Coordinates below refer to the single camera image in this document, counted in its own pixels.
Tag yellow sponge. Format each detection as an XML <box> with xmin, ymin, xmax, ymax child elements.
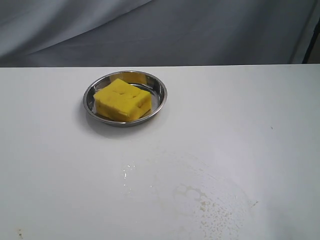
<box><xmin>93</xmin><ymin>78</ymin><xmax>152</xmax><ymax>122</ymax></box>

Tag round stainless steel dish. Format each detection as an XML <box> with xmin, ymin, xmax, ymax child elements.
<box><xmin>82</xmin><ymin>70</ymin><xmax>168</xmax><ymax>127</ymax></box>

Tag grey fabric backdrop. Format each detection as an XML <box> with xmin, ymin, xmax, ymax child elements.
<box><xmin>0</xmin><ymin>0</ymin><xmax>316</xmax><ymax>67</ymax></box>

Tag black stand pole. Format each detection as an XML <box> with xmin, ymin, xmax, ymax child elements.
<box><xmin>301</xmin><ymin>0</ymin><xmax>320</xmax><ymax>64</ymax></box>

